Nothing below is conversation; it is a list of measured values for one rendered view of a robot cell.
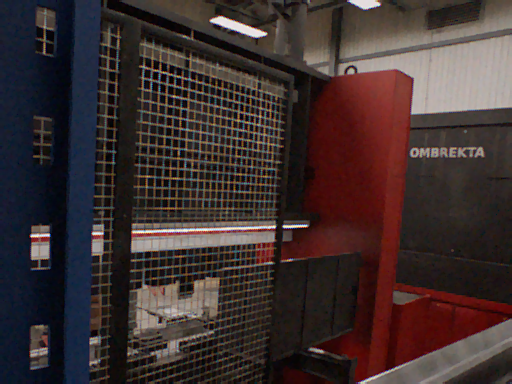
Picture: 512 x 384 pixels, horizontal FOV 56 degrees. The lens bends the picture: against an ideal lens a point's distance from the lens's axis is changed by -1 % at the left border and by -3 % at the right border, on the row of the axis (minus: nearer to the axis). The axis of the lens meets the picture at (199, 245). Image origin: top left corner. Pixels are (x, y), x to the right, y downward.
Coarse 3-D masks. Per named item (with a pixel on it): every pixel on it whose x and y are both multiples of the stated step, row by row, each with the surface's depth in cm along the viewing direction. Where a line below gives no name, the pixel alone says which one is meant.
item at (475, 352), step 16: (480, 336) 52; (496, 336) 55; (432, 352) 45; (448, 352) 47; (464, 352) 48; (480, 352) 49; (496, 352) 48; (400, 368) 41; (416, 368) 42; (432, 368) 44; (448, 368) 45; (464, 368) 43; (480, 368) 46; (496, 368) 50
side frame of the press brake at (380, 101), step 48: (336, 96) 270; (384, 96) 251; (336, 144) 271; (384, 144) 252; (336, 192) 273; (384, 192) 253; (288, 240) 297; (336, 240) 274; (384, 240) 259; (384, 288) 267; (384, 336) 276
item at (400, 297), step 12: (396, 300) 309; (408, 300) 310; (420, 300) 313; (396, 312) 292; (408, 312) 299; (420, 312) 315; (396, 324) 292; (408, 324) 302; (420, 324) 318; (396, 336) 293; (408, 336) 305; (420, 336) 322; (396, 348) 293; (408, 348) 308; (420, 348) 325; (396, 360) 295; (408, 360) 310
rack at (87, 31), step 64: (0, 0) 21; (64, 0) 22; (0, 64) 21; (64, 64) 23; (0, 128) 21; (64, 128) 23; (0, 192) 22; (64, 192) 24; (0, 256) 22; (64, 256) 24; (0, 320) 22; (64, 320) 22
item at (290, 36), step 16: (272, 0) 244; (288, 0) 244; (304, 0) 250; (272, 16) 252; (288, 16) 251; (304, 16) 254; (288, 32) 234; (304, 32) 256; (288, 48) 234; (304, 64) 255
